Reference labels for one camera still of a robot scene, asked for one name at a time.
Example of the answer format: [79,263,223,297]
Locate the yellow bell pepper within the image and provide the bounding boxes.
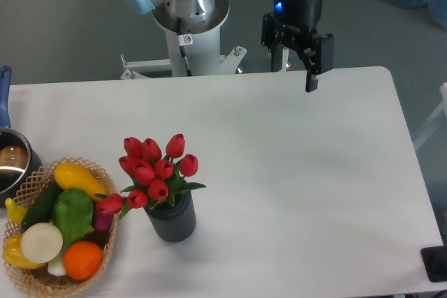
[3,234,45,269]

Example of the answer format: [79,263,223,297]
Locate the blue handled saucepan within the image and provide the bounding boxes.
[1,66,41,209]

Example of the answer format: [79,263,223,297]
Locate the dark green cucumber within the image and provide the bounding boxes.
[21,180,63,231]

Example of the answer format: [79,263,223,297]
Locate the purple red onion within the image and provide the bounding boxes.
[91,204,114,232]

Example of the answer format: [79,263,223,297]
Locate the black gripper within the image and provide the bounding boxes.
[261,0,334,93]

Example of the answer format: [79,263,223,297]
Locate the yellow squash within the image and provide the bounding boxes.
[53,162,108,202]

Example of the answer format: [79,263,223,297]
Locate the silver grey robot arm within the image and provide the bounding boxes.
[125,0,334,92]

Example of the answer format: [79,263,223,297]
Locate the woven wicker basket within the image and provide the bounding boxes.
[1,158,118,297]

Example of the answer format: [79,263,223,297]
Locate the red tulip bouquet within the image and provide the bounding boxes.
[95,133,205,217]

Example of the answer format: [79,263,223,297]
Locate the green lettuce leaf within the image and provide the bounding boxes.
[52,188,94,252]

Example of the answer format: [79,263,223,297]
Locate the white round onion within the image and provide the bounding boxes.
[20,223,63,264]

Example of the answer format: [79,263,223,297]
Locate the white frame at right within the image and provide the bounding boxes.
[413,82,446,151]

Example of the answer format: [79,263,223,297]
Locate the dark grey ribbed vase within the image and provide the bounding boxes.
[145,192,196,242]

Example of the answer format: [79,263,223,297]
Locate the orange fruit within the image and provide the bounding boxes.
[64,241,102,281]

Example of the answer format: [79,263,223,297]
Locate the black device at edge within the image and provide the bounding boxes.
[420,246,446,283]

